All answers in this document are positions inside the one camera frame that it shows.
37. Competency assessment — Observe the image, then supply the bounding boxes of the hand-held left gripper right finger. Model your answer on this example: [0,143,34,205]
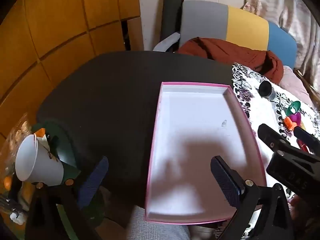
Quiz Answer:
[210,155,295,240]

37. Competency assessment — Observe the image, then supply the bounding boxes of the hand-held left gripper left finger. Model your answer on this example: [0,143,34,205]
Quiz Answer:
[25,156,109,240]

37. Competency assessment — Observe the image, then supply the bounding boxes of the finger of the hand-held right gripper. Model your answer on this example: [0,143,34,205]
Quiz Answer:
[257,123,300,155]
[293,127,320,157]

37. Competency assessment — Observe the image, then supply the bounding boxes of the red plastic piece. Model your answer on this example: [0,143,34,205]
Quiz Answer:
[297,139,312,153]

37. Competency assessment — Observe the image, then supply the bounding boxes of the orange plastic piece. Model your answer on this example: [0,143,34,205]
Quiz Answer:
[284,117,298,131]

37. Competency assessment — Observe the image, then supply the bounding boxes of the green plastic spool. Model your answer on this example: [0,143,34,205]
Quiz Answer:
[286,101,302,117]

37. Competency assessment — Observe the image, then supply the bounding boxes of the pink cardboard box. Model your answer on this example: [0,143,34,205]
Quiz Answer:
[144,81,267,225]

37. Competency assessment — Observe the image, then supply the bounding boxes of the white floral tablecloth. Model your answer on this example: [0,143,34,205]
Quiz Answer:
[231,62,320,200]

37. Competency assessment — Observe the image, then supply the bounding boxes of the grey black cylinder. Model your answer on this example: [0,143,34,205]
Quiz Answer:
[259,81,277,102]

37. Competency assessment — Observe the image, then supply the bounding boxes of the dark green round container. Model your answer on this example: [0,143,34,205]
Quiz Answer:
[31,121,105,228]

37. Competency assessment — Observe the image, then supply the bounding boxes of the white paper cup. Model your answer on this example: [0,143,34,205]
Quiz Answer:
[15,134,65,187]

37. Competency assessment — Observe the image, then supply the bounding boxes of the pink pillow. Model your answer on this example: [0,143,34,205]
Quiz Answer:
[279,66,315,108]

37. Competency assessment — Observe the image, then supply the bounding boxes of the grey fabric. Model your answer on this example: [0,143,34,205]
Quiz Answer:
[126,206,190,240]

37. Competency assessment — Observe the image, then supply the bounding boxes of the white tissue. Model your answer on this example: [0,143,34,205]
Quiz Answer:
[10,211,27,225]

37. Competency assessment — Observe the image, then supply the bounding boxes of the clear plastic bag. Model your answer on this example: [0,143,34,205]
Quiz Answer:
[0,112,38,205]

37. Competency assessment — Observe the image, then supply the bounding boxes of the rust brown jacket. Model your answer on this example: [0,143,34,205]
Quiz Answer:
[176,37,284,84]

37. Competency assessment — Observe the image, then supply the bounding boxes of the multicolour chair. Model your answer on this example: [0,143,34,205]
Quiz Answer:
[179,0,298,69]

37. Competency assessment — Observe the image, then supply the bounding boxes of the beige patterned curtain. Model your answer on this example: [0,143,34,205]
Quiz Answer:
[241,0,320,98]

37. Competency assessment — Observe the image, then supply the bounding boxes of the black rolled mat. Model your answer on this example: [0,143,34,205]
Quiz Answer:
[160,0,185,52]

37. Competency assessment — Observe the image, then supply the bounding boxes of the wooden wardrobe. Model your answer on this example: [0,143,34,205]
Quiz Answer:
[0,0,144,140]

